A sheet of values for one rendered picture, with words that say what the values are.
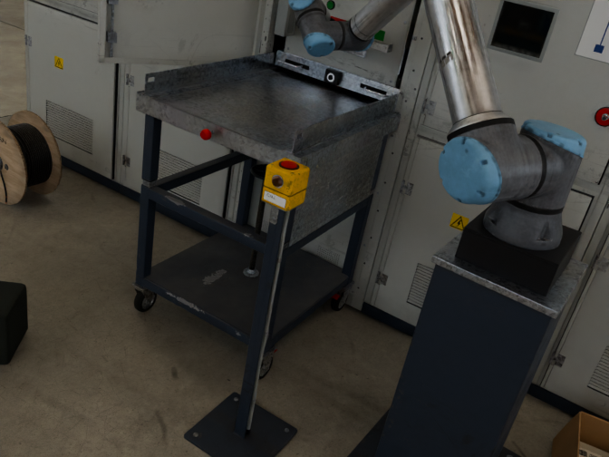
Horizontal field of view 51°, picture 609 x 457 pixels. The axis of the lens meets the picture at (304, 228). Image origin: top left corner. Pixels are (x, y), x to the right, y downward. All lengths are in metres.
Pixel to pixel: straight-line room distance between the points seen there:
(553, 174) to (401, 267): 1.09
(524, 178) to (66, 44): 2.45
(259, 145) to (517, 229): 0.74
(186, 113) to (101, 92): 1.31
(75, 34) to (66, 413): 1.86
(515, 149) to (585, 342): 1.11
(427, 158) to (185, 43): 0.99
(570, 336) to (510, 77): 0.91
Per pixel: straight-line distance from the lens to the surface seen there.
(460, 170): 1.42
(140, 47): 2.46
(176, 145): 2.95
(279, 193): 1.53
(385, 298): 2.58
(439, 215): 2.35
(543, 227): 1.59
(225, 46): 2.57
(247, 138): 1.84
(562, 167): 1.54
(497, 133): 1.42
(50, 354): 2.31
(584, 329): 2.38
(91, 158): 3.40
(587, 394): 2.50
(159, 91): 2.11
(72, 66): 3.35
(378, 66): 2.40
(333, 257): 2.63
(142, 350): 2.31
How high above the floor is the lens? 1.48
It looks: 27 degrees down
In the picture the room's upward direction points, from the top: 11 degrees clockwise
